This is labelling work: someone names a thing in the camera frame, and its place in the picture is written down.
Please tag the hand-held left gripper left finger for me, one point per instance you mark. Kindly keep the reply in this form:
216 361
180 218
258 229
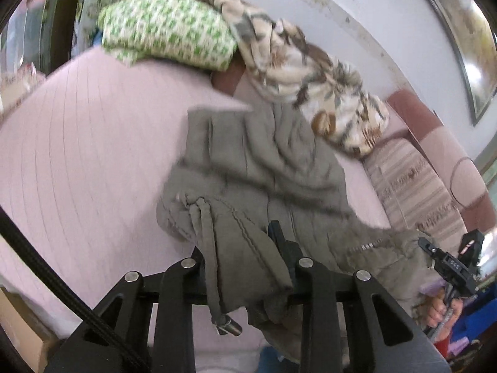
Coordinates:
190 279

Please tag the dark red pillow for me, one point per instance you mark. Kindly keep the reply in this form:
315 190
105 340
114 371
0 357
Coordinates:
227 79

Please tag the green checked pillow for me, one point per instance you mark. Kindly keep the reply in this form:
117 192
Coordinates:
167 19

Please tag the green printed bag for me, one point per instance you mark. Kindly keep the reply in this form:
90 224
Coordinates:
91 0

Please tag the blue box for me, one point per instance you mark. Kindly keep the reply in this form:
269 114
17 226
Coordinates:
479 318

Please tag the olive quilted hooded jacket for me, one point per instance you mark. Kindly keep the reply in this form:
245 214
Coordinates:
252 171

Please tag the large framed mirror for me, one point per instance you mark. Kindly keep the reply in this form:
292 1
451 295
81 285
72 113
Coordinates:
466 39

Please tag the striped patterned cushion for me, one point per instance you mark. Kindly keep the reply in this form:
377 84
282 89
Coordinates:
411 186

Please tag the blue denim cloth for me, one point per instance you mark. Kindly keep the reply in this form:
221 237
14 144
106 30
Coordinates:
271 361

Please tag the person's right hand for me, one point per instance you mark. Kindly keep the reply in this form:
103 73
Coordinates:
437 312

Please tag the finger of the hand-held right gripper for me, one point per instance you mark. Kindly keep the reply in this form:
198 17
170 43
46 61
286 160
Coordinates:
427 245
471 244

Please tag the pink upholstered headboard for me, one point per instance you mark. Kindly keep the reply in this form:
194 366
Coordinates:
419 120

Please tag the pink quilted bed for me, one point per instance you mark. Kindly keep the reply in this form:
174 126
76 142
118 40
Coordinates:
97 143

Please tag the cardboard box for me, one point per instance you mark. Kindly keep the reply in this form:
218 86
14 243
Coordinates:
23 330

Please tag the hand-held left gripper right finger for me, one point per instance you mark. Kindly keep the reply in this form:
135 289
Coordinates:
279 241

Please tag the cream floral blanket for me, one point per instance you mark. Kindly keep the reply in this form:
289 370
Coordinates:
295 66

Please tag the red floral box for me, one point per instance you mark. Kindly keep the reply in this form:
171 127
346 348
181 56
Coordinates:
19 85

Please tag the window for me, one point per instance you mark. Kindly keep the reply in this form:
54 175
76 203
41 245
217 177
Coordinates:
39 15

